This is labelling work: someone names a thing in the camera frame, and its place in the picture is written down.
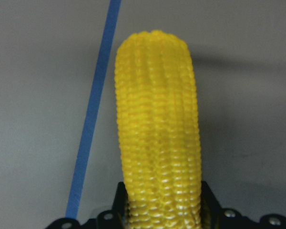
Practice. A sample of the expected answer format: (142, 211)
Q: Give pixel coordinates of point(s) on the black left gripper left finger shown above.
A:
(120, 206)

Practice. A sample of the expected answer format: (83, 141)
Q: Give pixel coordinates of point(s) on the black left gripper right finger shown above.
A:
(210, 207)

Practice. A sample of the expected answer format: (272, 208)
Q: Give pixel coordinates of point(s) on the yellow corn cob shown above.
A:
(157, 118)

